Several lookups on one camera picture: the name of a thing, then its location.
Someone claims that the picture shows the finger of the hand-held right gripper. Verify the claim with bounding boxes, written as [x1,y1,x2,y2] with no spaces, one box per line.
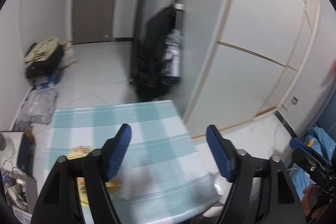
[289,138,306,149]

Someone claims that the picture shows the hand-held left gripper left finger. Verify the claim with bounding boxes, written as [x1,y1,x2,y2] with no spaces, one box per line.
[31,123,132,224]

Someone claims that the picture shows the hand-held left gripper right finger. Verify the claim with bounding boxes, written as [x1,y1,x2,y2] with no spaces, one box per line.
[206,125,306,224]

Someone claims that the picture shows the copper foil wrapper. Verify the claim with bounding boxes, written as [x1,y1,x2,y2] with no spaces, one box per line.
[106,177,123,194]

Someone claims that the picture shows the white tissue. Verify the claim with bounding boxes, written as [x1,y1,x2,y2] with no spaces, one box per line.
[119,160,159,201]

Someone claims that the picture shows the yellow wrapper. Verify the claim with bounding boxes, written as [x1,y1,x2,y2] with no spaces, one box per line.
[66,145,124,209]

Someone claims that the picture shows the person's right hand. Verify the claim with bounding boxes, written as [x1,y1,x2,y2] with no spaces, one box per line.
[302,183,328,220]

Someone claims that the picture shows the blue plastic bag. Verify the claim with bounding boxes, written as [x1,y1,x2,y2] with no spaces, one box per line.
[291,126,336,194]

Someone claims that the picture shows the teal plaid cloth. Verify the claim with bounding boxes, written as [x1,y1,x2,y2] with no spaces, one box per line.
[35,100,221,224]

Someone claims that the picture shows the grey plastic bags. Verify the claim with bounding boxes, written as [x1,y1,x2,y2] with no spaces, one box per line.
[14,88,59,131]

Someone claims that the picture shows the blue cardboard box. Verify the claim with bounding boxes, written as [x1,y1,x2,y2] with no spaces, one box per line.
[31,70,63,90]

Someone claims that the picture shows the black hanging backpack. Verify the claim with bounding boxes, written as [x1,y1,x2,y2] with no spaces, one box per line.
[131,6,184,103]

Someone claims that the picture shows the silver folded umbrella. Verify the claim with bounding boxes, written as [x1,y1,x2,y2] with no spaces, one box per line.
[160,3,185,86]

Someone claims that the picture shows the white wardrobe with wooden trim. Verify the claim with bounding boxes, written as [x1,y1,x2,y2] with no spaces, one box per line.
[183,0,321,140]

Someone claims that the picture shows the beige tote bag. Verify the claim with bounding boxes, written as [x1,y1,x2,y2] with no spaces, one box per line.
[59,40,79,69]

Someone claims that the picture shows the black clothes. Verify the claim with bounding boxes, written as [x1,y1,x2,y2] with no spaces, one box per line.
[25,44,65,80]

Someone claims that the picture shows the beige clothes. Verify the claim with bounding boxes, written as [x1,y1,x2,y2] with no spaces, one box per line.
[24,36,60,67]

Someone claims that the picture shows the box of cables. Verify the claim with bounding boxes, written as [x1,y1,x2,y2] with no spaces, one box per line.
[0,130,38,222]

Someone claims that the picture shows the tangled cables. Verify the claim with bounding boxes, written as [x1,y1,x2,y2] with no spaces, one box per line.
[0,158,29,210]

